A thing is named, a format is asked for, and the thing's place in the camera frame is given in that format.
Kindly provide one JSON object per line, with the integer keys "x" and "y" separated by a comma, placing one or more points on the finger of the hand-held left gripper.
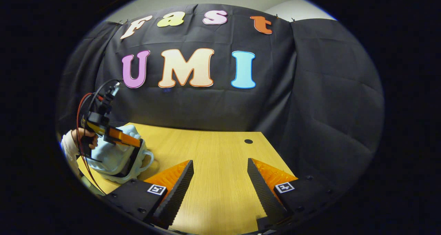
{"x": 125, "y": 138}

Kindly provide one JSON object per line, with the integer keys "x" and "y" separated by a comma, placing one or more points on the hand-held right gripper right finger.
{"x": 263, "y": 190}

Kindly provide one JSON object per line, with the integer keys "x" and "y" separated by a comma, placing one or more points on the black backdrop cloth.
{"x": 275, "y": 100}

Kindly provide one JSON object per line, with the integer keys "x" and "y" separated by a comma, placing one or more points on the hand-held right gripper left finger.
{"x": 174, "y": 193}

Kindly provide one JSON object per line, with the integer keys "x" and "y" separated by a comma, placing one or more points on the pale grey flat object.
{"x": 90, "y": 185}

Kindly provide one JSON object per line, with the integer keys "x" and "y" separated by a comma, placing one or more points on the light blue suitcase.
{"x": 110, "y": 157}

